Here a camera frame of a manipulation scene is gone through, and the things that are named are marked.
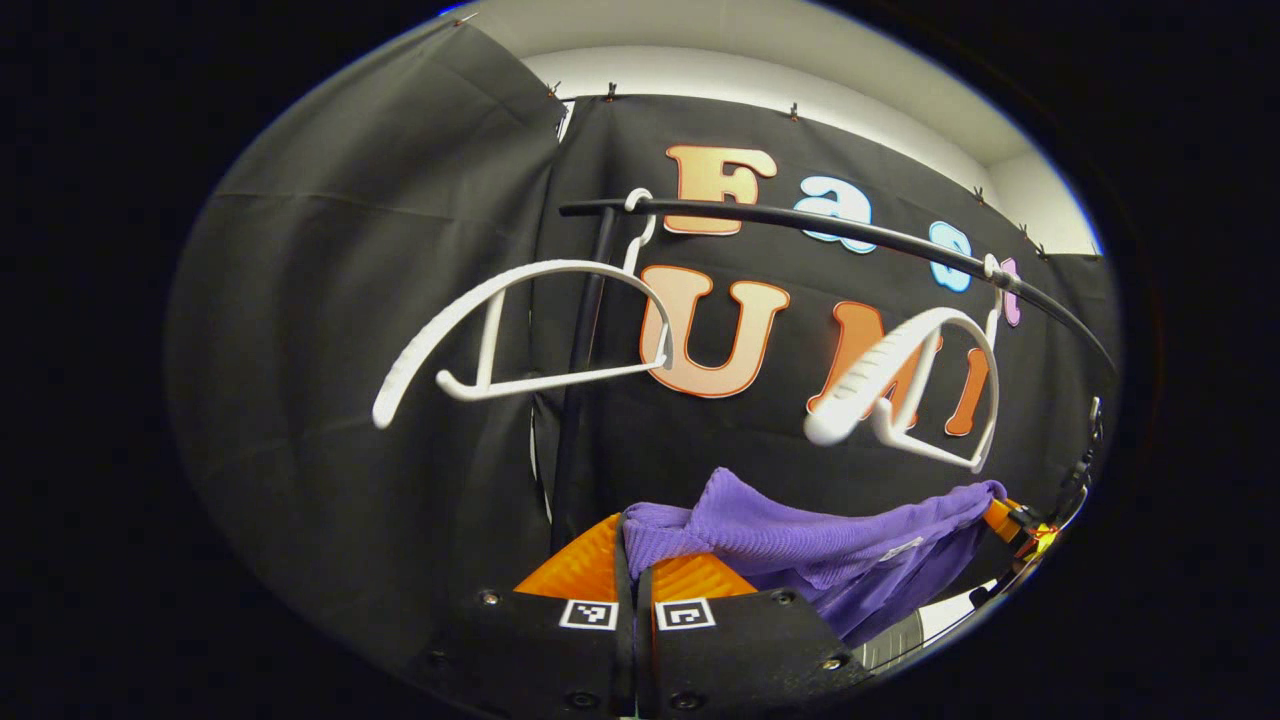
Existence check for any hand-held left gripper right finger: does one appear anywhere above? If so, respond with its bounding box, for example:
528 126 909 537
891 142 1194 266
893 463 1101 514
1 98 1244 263
636 552 873 720

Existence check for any black backdrop cloth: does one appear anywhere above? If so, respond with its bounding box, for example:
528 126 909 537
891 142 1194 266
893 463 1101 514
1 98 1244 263
165 20 1121 681

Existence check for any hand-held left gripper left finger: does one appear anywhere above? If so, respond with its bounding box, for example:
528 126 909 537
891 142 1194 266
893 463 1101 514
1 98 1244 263
400 513 637 720

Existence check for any black clothes rack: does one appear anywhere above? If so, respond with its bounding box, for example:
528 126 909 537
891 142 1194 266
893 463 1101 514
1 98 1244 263
548 197 1119 556

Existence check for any white plastic hanger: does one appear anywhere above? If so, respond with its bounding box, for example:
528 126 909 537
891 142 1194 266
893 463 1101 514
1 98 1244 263
372 188 676 431
803 253 1013 474

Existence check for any purple corduroy jacket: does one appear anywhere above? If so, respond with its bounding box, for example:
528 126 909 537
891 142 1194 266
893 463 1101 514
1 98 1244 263
620 467 1009 646

